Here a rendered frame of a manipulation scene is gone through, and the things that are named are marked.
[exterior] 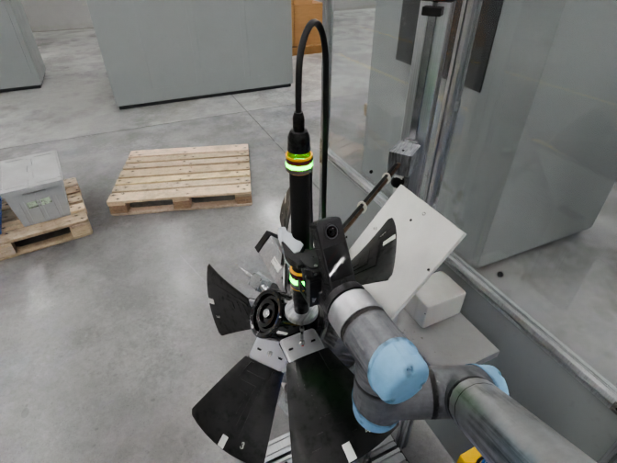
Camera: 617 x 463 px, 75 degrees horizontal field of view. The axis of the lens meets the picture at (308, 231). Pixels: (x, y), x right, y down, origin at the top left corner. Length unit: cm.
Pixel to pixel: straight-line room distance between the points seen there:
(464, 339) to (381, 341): 94
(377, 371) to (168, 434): 181
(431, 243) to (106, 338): 214
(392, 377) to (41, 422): 220
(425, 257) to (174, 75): 546
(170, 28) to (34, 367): 451
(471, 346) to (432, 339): 12
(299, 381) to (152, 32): 553
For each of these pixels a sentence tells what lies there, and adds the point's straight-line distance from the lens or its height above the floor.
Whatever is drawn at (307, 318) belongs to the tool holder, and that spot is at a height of 131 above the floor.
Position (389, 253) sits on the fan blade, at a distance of 80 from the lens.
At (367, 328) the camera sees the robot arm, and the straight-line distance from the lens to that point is 56.
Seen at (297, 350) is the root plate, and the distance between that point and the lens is 94.
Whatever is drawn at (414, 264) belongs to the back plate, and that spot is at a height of 126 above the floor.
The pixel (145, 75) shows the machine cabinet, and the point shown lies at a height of 41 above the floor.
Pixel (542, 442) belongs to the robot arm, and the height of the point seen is 156.
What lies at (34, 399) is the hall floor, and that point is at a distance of 267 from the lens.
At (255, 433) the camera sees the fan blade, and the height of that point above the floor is 97.
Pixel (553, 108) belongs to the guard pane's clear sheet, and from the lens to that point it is 118.
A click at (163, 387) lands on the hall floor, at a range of 242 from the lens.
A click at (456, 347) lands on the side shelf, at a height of 86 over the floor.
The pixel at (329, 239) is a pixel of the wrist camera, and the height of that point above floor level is 157.
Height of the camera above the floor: 194
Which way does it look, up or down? 37 degrees down
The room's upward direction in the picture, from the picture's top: straight up
